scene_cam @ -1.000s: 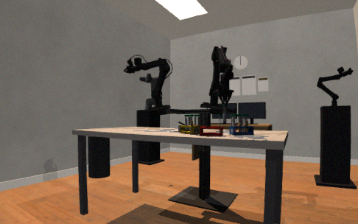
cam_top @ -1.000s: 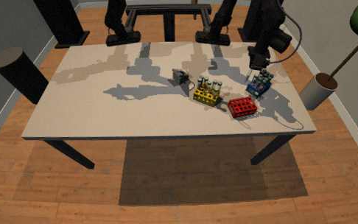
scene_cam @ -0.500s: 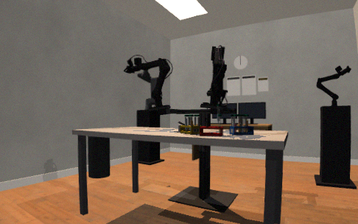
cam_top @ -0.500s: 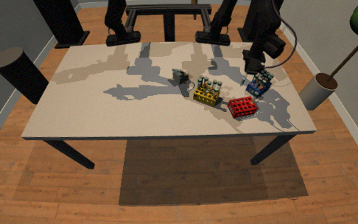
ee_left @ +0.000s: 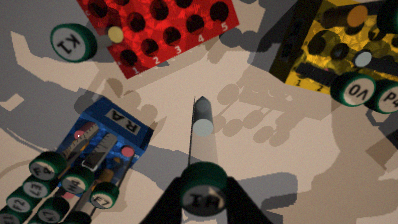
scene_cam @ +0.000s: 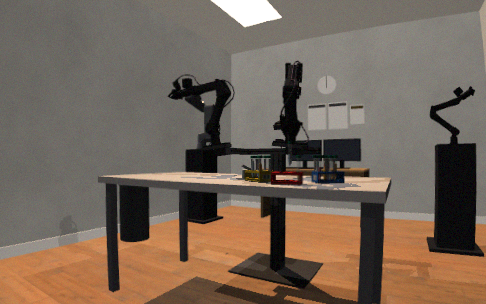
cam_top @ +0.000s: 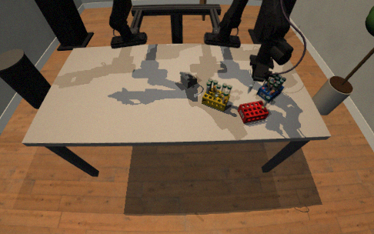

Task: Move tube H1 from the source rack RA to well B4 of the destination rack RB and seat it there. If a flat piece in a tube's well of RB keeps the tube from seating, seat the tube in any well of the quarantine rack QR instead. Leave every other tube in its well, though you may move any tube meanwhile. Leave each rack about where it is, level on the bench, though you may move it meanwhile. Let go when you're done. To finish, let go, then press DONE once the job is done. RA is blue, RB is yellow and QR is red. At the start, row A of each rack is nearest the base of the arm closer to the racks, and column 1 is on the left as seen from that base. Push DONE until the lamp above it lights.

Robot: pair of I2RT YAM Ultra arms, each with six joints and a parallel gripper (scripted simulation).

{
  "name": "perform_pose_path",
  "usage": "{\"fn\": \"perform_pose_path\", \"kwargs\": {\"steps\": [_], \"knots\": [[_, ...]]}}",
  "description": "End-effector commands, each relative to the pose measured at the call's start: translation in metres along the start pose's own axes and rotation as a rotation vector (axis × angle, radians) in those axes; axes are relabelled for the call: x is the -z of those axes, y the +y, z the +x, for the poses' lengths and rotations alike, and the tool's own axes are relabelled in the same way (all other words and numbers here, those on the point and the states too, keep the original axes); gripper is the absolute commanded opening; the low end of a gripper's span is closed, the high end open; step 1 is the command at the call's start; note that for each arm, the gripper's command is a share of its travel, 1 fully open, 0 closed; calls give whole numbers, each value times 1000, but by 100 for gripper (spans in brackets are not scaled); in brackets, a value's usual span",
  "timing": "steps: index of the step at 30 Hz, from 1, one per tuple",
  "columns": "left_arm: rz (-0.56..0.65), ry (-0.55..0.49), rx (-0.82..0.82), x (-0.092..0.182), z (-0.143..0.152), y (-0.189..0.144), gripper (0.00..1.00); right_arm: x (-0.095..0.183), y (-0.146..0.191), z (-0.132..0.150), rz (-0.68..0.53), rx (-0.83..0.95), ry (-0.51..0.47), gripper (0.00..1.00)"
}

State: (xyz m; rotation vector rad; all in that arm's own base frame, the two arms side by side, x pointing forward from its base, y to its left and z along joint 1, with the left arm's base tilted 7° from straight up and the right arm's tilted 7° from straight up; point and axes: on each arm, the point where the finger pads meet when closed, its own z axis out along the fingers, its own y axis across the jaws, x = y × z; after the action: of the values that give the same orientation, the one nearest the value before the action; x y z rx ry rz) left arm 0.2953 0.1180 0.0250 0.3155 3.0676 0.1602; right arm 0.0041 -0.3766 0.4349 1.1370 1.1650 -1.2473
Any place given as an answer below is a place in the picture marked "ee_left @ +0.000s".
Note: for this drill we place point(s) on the red tube rack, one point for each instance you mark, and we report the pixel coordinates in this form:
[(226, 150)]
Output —
[(142, 55)]

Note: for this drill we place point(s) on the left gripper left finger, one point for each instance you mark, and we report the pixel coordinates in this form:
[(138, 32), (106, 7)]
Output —
[(167, 210)]

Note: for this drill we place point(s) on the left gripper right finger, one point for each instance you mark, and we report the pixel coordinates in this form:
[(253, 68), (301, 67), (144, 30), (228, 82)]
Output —
[(241, 208)]

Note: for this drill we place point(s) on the blue tube rack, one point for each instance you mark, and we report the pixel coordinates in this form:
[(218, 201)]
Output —
[(111, 119)]

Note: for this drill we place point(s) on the yellow tube rack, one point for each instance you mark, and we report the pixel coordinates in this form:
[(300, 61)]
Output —
[(305, 34)]

